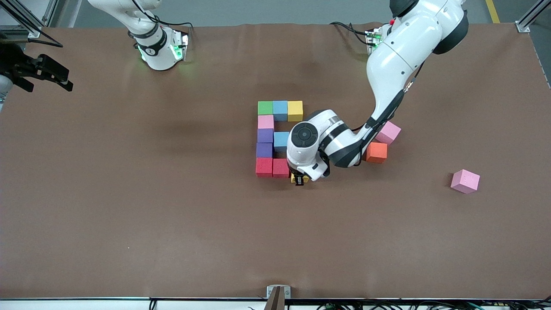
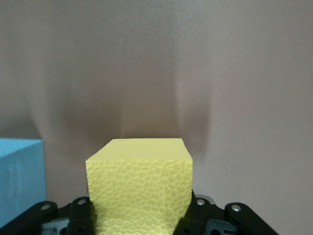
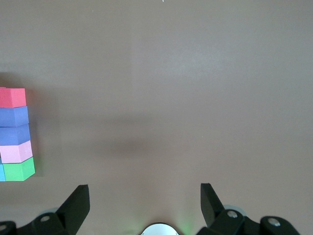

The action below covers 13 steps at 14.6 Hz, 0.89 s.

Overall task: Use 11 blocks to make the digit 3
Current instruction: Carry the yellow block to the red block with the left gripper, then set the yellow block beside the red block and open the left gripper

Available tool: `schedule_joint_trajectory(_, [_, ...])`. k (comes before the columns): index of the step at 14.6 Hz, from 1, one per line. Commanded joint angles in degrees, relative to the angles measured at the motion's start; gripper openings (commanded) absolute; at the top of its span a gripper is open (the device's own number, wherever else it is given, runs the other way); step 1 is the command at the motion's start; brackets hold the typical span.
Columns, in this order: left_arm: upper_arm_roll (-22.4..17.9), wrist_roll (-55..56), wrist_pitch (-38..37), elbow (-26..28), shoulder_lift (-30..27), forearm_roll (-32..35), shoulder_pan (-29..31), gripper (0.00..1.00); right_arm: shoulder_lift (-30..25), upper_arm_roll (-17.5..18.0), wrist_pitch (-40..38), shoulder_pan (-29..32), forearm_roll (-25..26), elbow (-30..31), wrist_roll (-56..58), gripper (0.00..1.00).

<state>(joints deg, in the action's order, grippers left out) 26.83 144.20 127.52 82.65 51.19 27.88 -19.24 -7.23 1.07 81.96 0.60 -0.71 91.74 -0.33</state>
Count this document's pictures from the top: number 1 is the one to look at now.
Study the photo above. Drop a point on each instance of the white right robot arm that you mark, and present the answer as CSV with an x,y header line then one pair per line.
x,y
150,47

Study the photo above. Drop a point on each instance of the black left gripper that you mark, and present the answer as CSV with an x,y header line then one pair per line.
x,y
298,180

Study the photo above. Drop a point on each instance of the aluminium frame profile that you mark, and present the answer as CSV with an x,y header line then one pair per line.
x,y
523,27
34,31

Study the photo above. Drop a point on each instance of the green foam cube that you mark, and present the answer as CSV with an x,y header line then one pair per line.
x,y
265,107

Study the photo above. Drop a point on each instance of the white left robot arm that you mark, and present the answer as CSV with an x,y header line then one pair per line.
x,y
409,43

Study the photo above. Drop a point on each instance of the red foam cube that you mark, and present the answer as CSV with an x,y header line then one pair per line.
x,y
280,168
264,167

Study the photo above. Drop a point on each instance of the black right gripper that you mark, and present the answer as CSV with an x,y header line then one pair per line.
x,y
13,61

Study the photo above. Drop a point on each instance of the yellow foam cube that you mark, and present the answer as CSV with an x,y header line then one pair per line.
x,y
295,111
306,178

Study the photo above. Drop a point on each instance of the pink foam cube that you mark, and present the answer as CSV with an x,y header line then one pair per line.
x,y
465,181
391,132
265,122

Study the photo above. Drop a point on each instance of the grey metal bracket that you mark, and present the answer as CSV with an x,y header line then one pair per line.
x,y
269,292

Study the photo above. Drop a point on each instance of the brown table cover sheet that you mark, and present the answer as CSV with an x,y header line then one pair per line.
x,y
86,237

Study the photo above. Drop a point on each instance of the white table edge rail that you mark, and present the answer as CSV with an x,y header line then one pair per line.
x,y
64,305

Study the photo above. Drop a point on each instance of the purple foam cube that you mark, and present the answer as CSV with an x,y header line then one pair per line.
x,y
264,150
265,135

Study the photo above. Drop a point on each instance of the light blue foam cube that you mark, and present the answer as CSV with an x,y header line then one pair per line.
x,y
280,141
280,110

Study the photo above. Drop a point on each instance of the orange foam cube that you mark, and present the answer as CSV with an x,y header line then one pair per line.
x,y
378,153

